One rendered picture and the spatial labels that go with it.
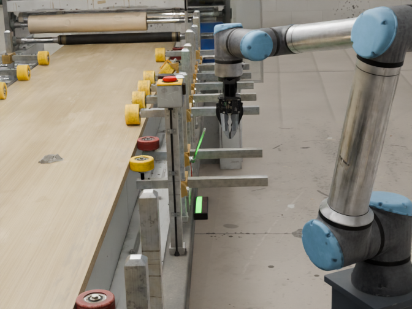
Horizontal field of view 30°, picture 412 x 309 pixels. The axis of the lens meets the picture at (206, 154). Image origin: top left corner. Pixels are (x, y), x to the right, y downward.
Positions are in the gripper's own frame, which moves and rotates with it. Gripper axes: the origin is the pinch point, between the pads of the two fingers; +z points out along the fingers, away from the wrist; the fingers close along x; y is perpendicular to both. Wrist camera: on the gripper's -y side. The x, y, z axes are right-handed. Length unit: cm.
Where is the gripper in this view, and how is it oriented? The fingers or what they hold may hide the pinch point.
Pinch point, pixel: (230, 134)
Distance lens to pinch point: 256.0
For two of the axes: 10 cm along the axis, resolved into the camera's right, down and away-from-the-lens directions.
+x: 10.0, -0.3, 0.0
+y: 0.1, 2.8, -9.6
